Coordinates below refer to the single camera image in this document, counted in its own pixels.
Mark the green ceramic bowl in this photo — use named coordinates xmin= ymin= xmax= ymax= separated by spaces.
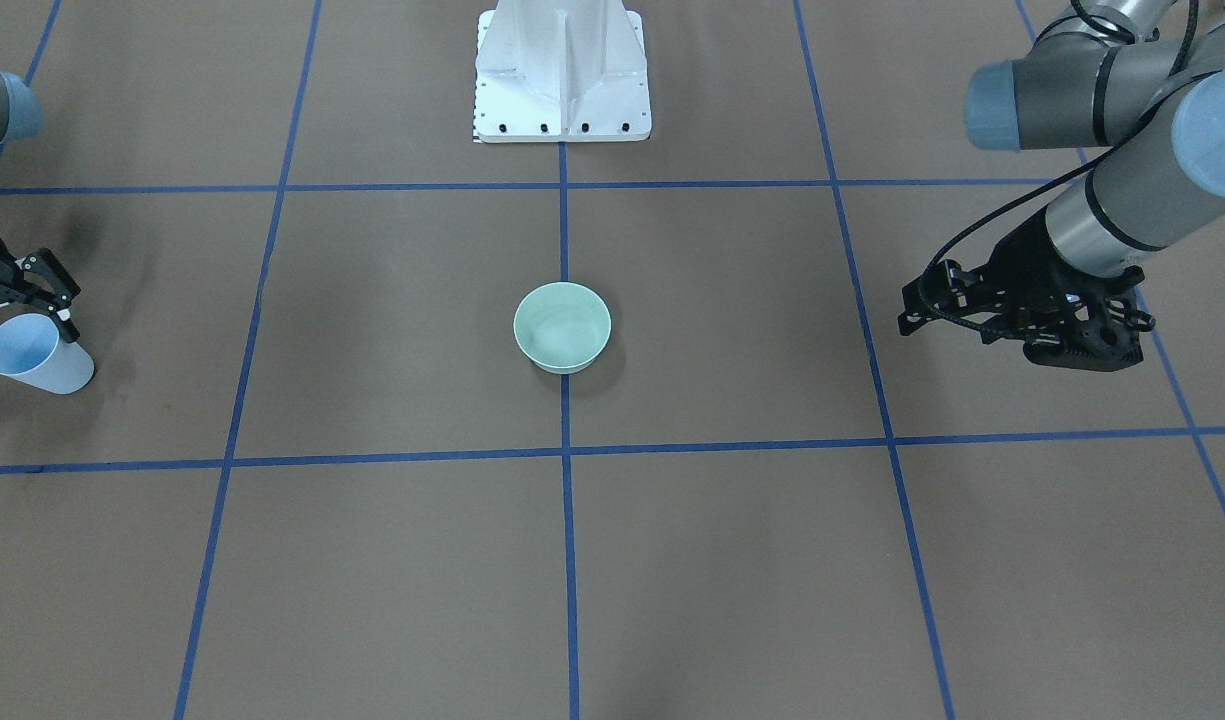
xmin=512 ymin=282 xmax=613 ymax=375

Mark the light blue plastic cup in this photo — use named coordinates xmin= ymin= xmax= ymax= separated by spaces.
xmin=0 ymin=313 xmax=96 ymax=396

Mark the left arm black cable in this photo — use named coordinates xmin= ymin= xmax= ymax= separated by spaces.
xmin=922 ymin=0 xmax=1225 ymax=331

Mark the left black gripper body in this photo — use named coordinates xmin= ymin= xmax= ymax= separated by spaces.
xmin=968 ymin=209 xmax=1080 ymax=340

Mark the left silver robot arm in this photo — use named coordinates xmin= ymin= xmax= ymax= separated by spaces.
xmin=897 ymin=1 xmax=1225 ymax=359

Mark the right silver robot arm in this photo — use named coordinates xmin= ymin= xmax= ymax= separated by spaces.
xmin=0 ymin=72 xmax=81 ymax=343

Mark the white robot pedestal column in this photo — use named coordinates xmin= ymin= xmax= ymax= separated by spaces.
xmin=472 ymin=1 xmax=653 ymax=143

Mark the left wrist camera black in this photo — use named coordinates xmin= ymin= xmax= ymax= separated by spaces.
xmin=1022 ymin=291 xmax=1156 ymax=373

